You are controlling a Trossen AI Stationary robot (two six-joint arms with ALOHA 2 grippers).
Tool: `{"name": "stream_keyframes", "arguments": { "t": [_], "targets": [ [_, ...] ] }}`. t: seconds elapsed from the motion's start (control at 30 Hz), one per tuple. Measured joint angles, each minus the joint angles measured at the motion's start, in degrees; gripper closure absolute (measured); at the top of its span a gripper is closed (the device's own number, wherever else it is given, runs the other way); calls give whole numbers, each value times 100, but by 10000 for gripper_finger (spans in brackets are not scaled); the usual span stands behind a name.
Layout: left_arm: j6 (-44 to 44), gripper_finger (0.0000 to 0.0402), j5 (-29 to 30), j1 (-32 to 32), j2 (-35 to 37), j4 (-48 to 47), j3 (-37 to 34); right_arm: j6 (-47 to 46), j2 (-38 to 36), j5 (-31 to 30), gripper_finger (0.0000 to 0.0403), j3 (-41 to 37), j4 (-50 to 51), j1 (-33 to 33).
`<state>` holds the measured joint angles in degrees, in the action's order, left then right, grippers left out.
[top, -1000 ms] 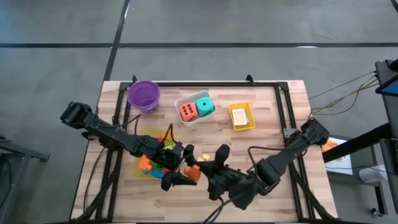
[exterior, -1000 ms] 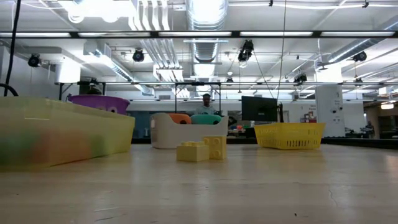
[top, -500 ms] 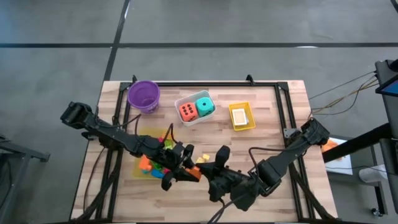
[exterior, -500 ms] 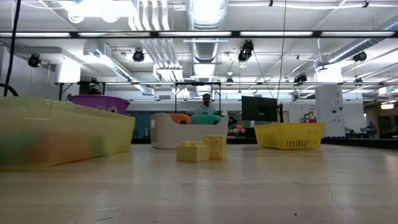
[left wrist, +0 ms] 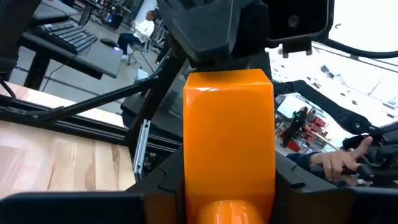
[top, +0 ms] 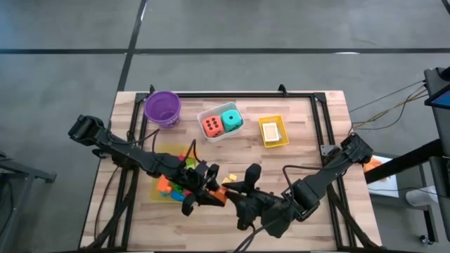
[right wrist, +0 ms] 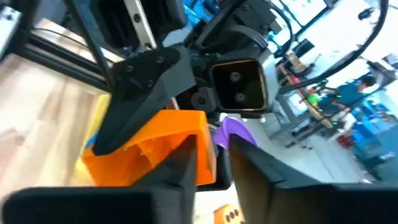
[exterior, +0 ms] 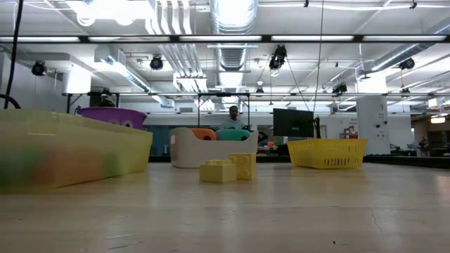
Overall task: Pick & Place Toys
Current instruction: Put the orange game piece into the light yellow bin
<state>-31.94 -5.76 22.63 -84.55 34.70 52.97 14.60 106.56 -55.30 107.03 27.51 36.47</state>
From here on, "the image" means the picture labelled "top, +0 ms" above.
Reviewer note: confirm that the white rounded object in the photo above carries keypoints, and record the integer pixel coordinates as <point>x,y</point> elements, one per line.
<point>422,196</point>

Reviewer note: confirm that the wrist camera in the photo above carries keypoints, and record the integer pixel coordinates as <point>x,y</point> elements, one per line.
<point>213,172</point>
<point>279,223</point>

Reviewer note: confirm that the orange tall block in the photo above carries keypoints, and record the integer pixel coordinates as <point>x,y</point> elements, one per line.
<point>220,194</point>

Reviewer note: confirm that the red two-stud block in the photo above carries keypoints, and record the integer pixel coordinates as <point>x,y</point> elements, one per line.
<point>188,192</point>

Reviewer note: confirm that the yellow plastic basket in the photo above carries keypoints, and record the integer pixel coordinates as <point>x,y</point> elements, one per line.
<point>281,142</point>

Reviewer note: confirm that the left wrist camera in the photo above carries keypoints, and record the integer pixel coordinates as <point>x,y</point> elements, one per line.
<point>213,172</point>

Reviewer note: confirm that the cream box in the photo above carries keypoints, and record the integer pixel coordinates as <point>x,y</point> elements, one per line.
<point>270,131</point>

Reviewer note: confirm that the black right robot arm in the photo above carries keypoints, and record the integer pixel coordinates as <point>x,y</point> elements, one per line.
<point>327,175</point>

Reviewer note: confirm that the black equipment stand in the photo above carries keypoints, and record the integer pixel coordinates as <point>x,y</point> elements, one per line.
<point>439,123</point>

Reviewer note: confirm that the green two-stud block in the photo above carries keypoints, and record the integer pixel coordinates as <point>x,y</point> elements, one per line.
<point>177,188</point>

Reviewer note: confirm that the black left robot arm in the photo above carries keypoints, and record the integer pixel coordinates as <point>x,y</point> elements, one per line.
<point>123,151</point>

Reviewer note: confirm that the blue laptop screen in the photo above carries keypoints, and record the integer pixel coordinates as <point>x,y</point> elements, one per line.
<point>442,100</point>

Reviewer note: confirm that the orange foam die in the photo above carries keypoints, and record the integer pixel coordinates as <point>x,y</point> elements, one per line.
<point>213,126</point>

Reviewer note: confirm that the blue toy block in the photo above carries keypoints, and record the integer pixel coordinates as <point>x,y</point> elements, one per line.
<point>177,196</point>

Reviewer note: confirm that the teal foam die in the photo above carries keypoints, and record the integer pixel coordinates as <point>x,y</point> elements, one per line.
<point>232,121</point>

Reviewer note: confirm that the purple monster face bucket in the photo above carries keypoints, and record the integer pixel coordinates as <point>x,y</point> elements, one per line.
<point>161,107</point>

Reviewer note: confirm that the pale yellow duplo brick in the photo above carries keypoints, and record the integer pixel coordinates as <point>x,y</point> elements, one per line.
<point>226,180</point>
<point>233,176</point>

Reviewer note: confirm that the gray metal frame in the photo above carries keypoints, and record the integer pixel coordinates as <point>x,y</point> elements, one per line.
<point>14,172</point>

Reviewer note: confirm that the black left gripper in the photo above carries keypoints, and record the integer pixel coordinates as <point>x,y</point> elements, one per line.
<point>197,181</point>

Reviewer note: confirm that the mint green small block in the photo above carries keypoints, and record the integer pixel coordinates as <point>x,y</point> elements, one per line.
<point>164,194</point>

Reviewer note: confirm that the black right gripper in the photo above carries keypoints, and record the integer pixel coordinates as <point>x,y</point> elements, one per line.
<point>262,204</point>

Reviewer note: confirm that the black table frame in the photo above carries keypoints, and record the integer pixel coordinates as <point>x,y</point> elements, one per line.
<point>246,95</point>

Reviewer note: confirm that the yellow-green translucent tray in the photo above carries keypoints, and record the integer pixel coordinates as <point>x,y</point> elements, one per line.
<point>156,195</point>

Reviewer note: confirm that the white plastic bin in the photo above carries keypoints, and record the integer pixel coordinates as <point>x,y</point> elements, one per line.
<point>204,135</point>

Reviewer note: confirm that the pale green duplo brick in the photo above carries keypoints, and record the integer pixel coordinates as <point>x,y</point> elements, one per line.
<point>190,162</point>

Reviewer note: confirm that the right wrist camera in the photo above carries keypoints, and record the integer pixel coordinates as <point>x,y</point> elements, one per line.
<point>279,223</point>

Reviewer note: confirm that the orange cloth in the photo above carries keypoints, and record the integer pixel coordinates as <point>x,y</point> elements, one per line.
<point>374,163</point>

